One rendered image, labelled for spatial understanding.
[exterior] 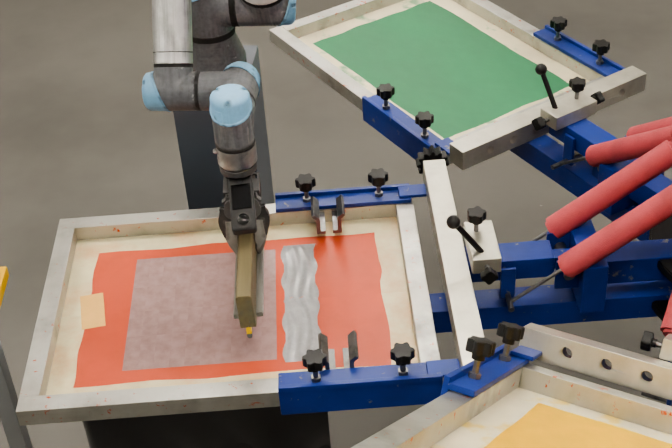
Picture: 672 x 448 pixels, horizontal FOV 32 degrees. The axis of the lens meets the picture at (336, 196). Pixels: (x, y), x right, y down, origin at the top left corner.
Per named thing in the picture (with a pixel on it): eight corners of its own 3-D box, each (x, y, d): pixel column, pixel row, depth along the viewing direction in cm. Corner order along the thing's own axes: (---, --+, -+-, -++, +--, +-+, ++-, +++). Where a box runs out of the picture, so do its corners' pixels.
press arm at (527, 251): (468, 283, 236) (468, 264, 234) (464, 264, 241) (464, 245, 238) (553, 276, 237) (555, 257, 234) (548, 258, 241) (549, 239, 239)
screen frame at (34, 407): (19, 426, 217) (15, 411, 215) (62, 232, 264) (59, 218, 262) (444, 394, 218) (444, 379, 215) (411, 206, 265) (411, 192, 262)
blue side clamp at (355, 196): (277, 231, 262) (275, 206, 258) (277, 217, 266) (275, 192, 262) (411, 221, 262) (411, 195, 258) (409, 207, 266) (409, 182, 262)
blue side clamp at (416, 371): (281, 415, 217) (277, 388, 213) (280, 395, 221) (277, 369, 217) (442, 403, 217) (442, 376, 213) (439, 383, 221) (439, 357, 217)
